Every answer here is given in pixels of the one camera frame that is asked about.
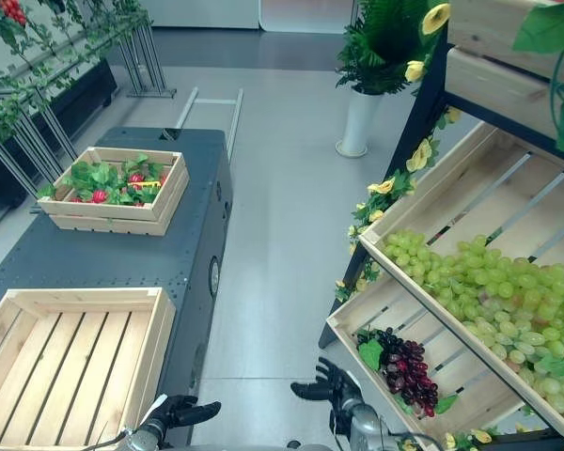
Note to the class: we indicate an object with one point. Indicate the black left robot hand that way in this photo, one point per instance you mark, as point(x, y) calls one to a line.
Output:
point(181, 412)

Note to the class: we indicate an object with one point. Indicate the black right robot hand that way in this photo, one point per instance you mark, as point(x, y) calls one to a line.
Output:
point(334, 383)

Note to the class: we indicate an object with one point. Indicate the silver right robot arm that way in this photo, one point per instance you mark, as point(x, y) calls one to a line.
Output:
point(364, 430)

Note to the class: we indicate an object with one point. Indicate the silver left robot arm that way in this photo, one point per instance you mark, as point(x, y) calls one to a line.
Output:
point(141, 439)

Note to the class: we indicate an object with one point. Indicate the green grape leaf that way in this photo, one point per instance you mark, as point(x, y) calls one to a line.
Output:
point(370, 353)

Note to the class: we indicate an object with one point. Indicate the wooden crate holding purple grapes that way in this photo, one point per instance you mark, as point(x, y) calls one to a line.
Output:
point(357, 319)

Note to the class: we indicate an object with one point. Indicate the dark purple grape bunch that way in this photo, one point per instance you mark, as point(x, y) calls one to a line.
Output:
point(409, 371)

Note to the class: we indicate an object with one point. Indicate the large empty wooden crate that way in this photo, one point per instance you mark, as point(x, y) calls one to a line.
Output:
point(70, 371)

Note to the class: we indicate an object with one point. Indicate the dark grey cart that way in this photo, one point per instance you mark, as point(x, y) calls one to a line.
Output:
point(136, 263)

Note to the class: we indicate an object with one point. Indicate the green grape pile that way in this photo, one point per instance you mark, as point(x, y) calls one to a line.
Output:
point(507, 300)

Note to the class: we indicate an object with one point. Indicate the small wooden crate with greens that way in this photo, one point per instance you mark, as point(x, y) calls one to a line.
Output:
point(122, 221)

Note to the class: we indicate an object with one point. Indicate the yellow flower garland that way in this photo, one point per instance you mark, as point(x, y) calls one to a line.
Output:
point(385, 188)

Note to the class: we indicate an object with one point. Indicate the wooden crate holding green grapes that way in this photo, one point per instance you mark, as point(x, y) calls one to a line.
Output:
point(474, 188)

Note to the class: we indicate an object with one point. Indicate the green leafy vegetable pile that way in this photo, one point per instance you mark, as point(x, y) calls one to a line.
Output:
point(104, 177)

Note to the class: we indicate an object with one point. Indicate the white tall floor vase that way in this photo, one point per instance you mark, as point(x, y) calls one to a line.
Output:
point(357, 122)

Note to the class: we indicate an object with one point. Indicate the grey metal rack stand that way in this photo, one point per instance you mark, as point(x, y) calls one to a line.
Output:
point(33, 141)
point(145, 61)

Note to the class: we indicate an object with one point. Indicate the yellow rose flower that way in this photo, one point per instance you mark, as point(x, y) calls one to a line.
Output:
point(414, 70)

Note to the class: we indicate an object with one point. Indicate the black low cabinet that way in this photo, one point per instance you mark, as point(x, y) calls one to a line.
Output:
point(75, 98)

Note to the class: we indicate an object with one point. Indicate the pale wooden shelf crate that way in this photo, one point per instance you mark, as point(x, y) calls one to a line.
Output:
point(498, 89)
point(489, 23)

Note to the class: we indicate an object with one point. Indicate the green fern plant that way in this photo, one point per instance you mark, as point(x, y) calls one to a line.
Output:
point(380, 42)

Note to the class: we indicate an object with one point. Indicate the yellow lily flower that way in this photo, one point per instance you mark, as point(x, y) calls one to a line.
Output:
point(436, 19)

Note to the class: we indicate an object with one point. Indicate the green leaf vine garland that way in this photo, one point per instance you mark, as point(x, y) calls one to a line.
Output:
point(37, 61)

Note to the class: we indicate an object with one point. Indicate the large green vine leaf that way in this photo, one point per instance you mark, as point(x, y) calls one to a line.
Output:
point(550, 23)

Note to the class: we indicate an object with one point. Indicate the red cherry tomato cluster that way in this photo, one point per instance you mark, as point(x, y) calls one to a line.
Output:
point(11, 9)

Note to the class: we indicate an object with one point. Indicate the black shelf frame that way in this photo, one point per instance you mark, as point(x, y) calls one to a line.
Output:
point(411, 122)

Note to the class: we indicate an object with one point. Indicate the white ladder frame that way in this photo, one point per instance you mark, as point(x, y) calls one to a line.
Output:
point(216, 117)

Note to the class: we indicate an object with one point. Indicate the white wall board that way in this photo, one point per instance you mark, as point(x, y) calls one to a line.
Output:
point(207, 13)

